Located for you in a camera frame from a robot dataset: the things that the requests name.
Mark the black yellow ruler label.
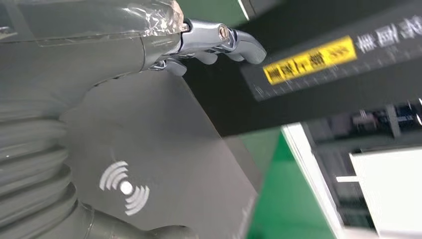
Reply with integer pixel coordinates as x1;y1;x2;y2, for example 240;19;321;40
240;14;422;102

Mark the black inbound scanner machine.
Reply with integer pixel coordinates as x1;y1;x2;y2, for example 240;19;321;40
59;0;422;239

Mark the aluminium conveyor frame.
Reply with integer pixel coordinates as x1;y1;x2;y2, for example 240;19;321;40
282;122;347;239

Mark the green conveyor belt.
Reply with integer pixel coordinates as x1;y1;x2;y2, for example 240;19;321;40
247;131;334;239

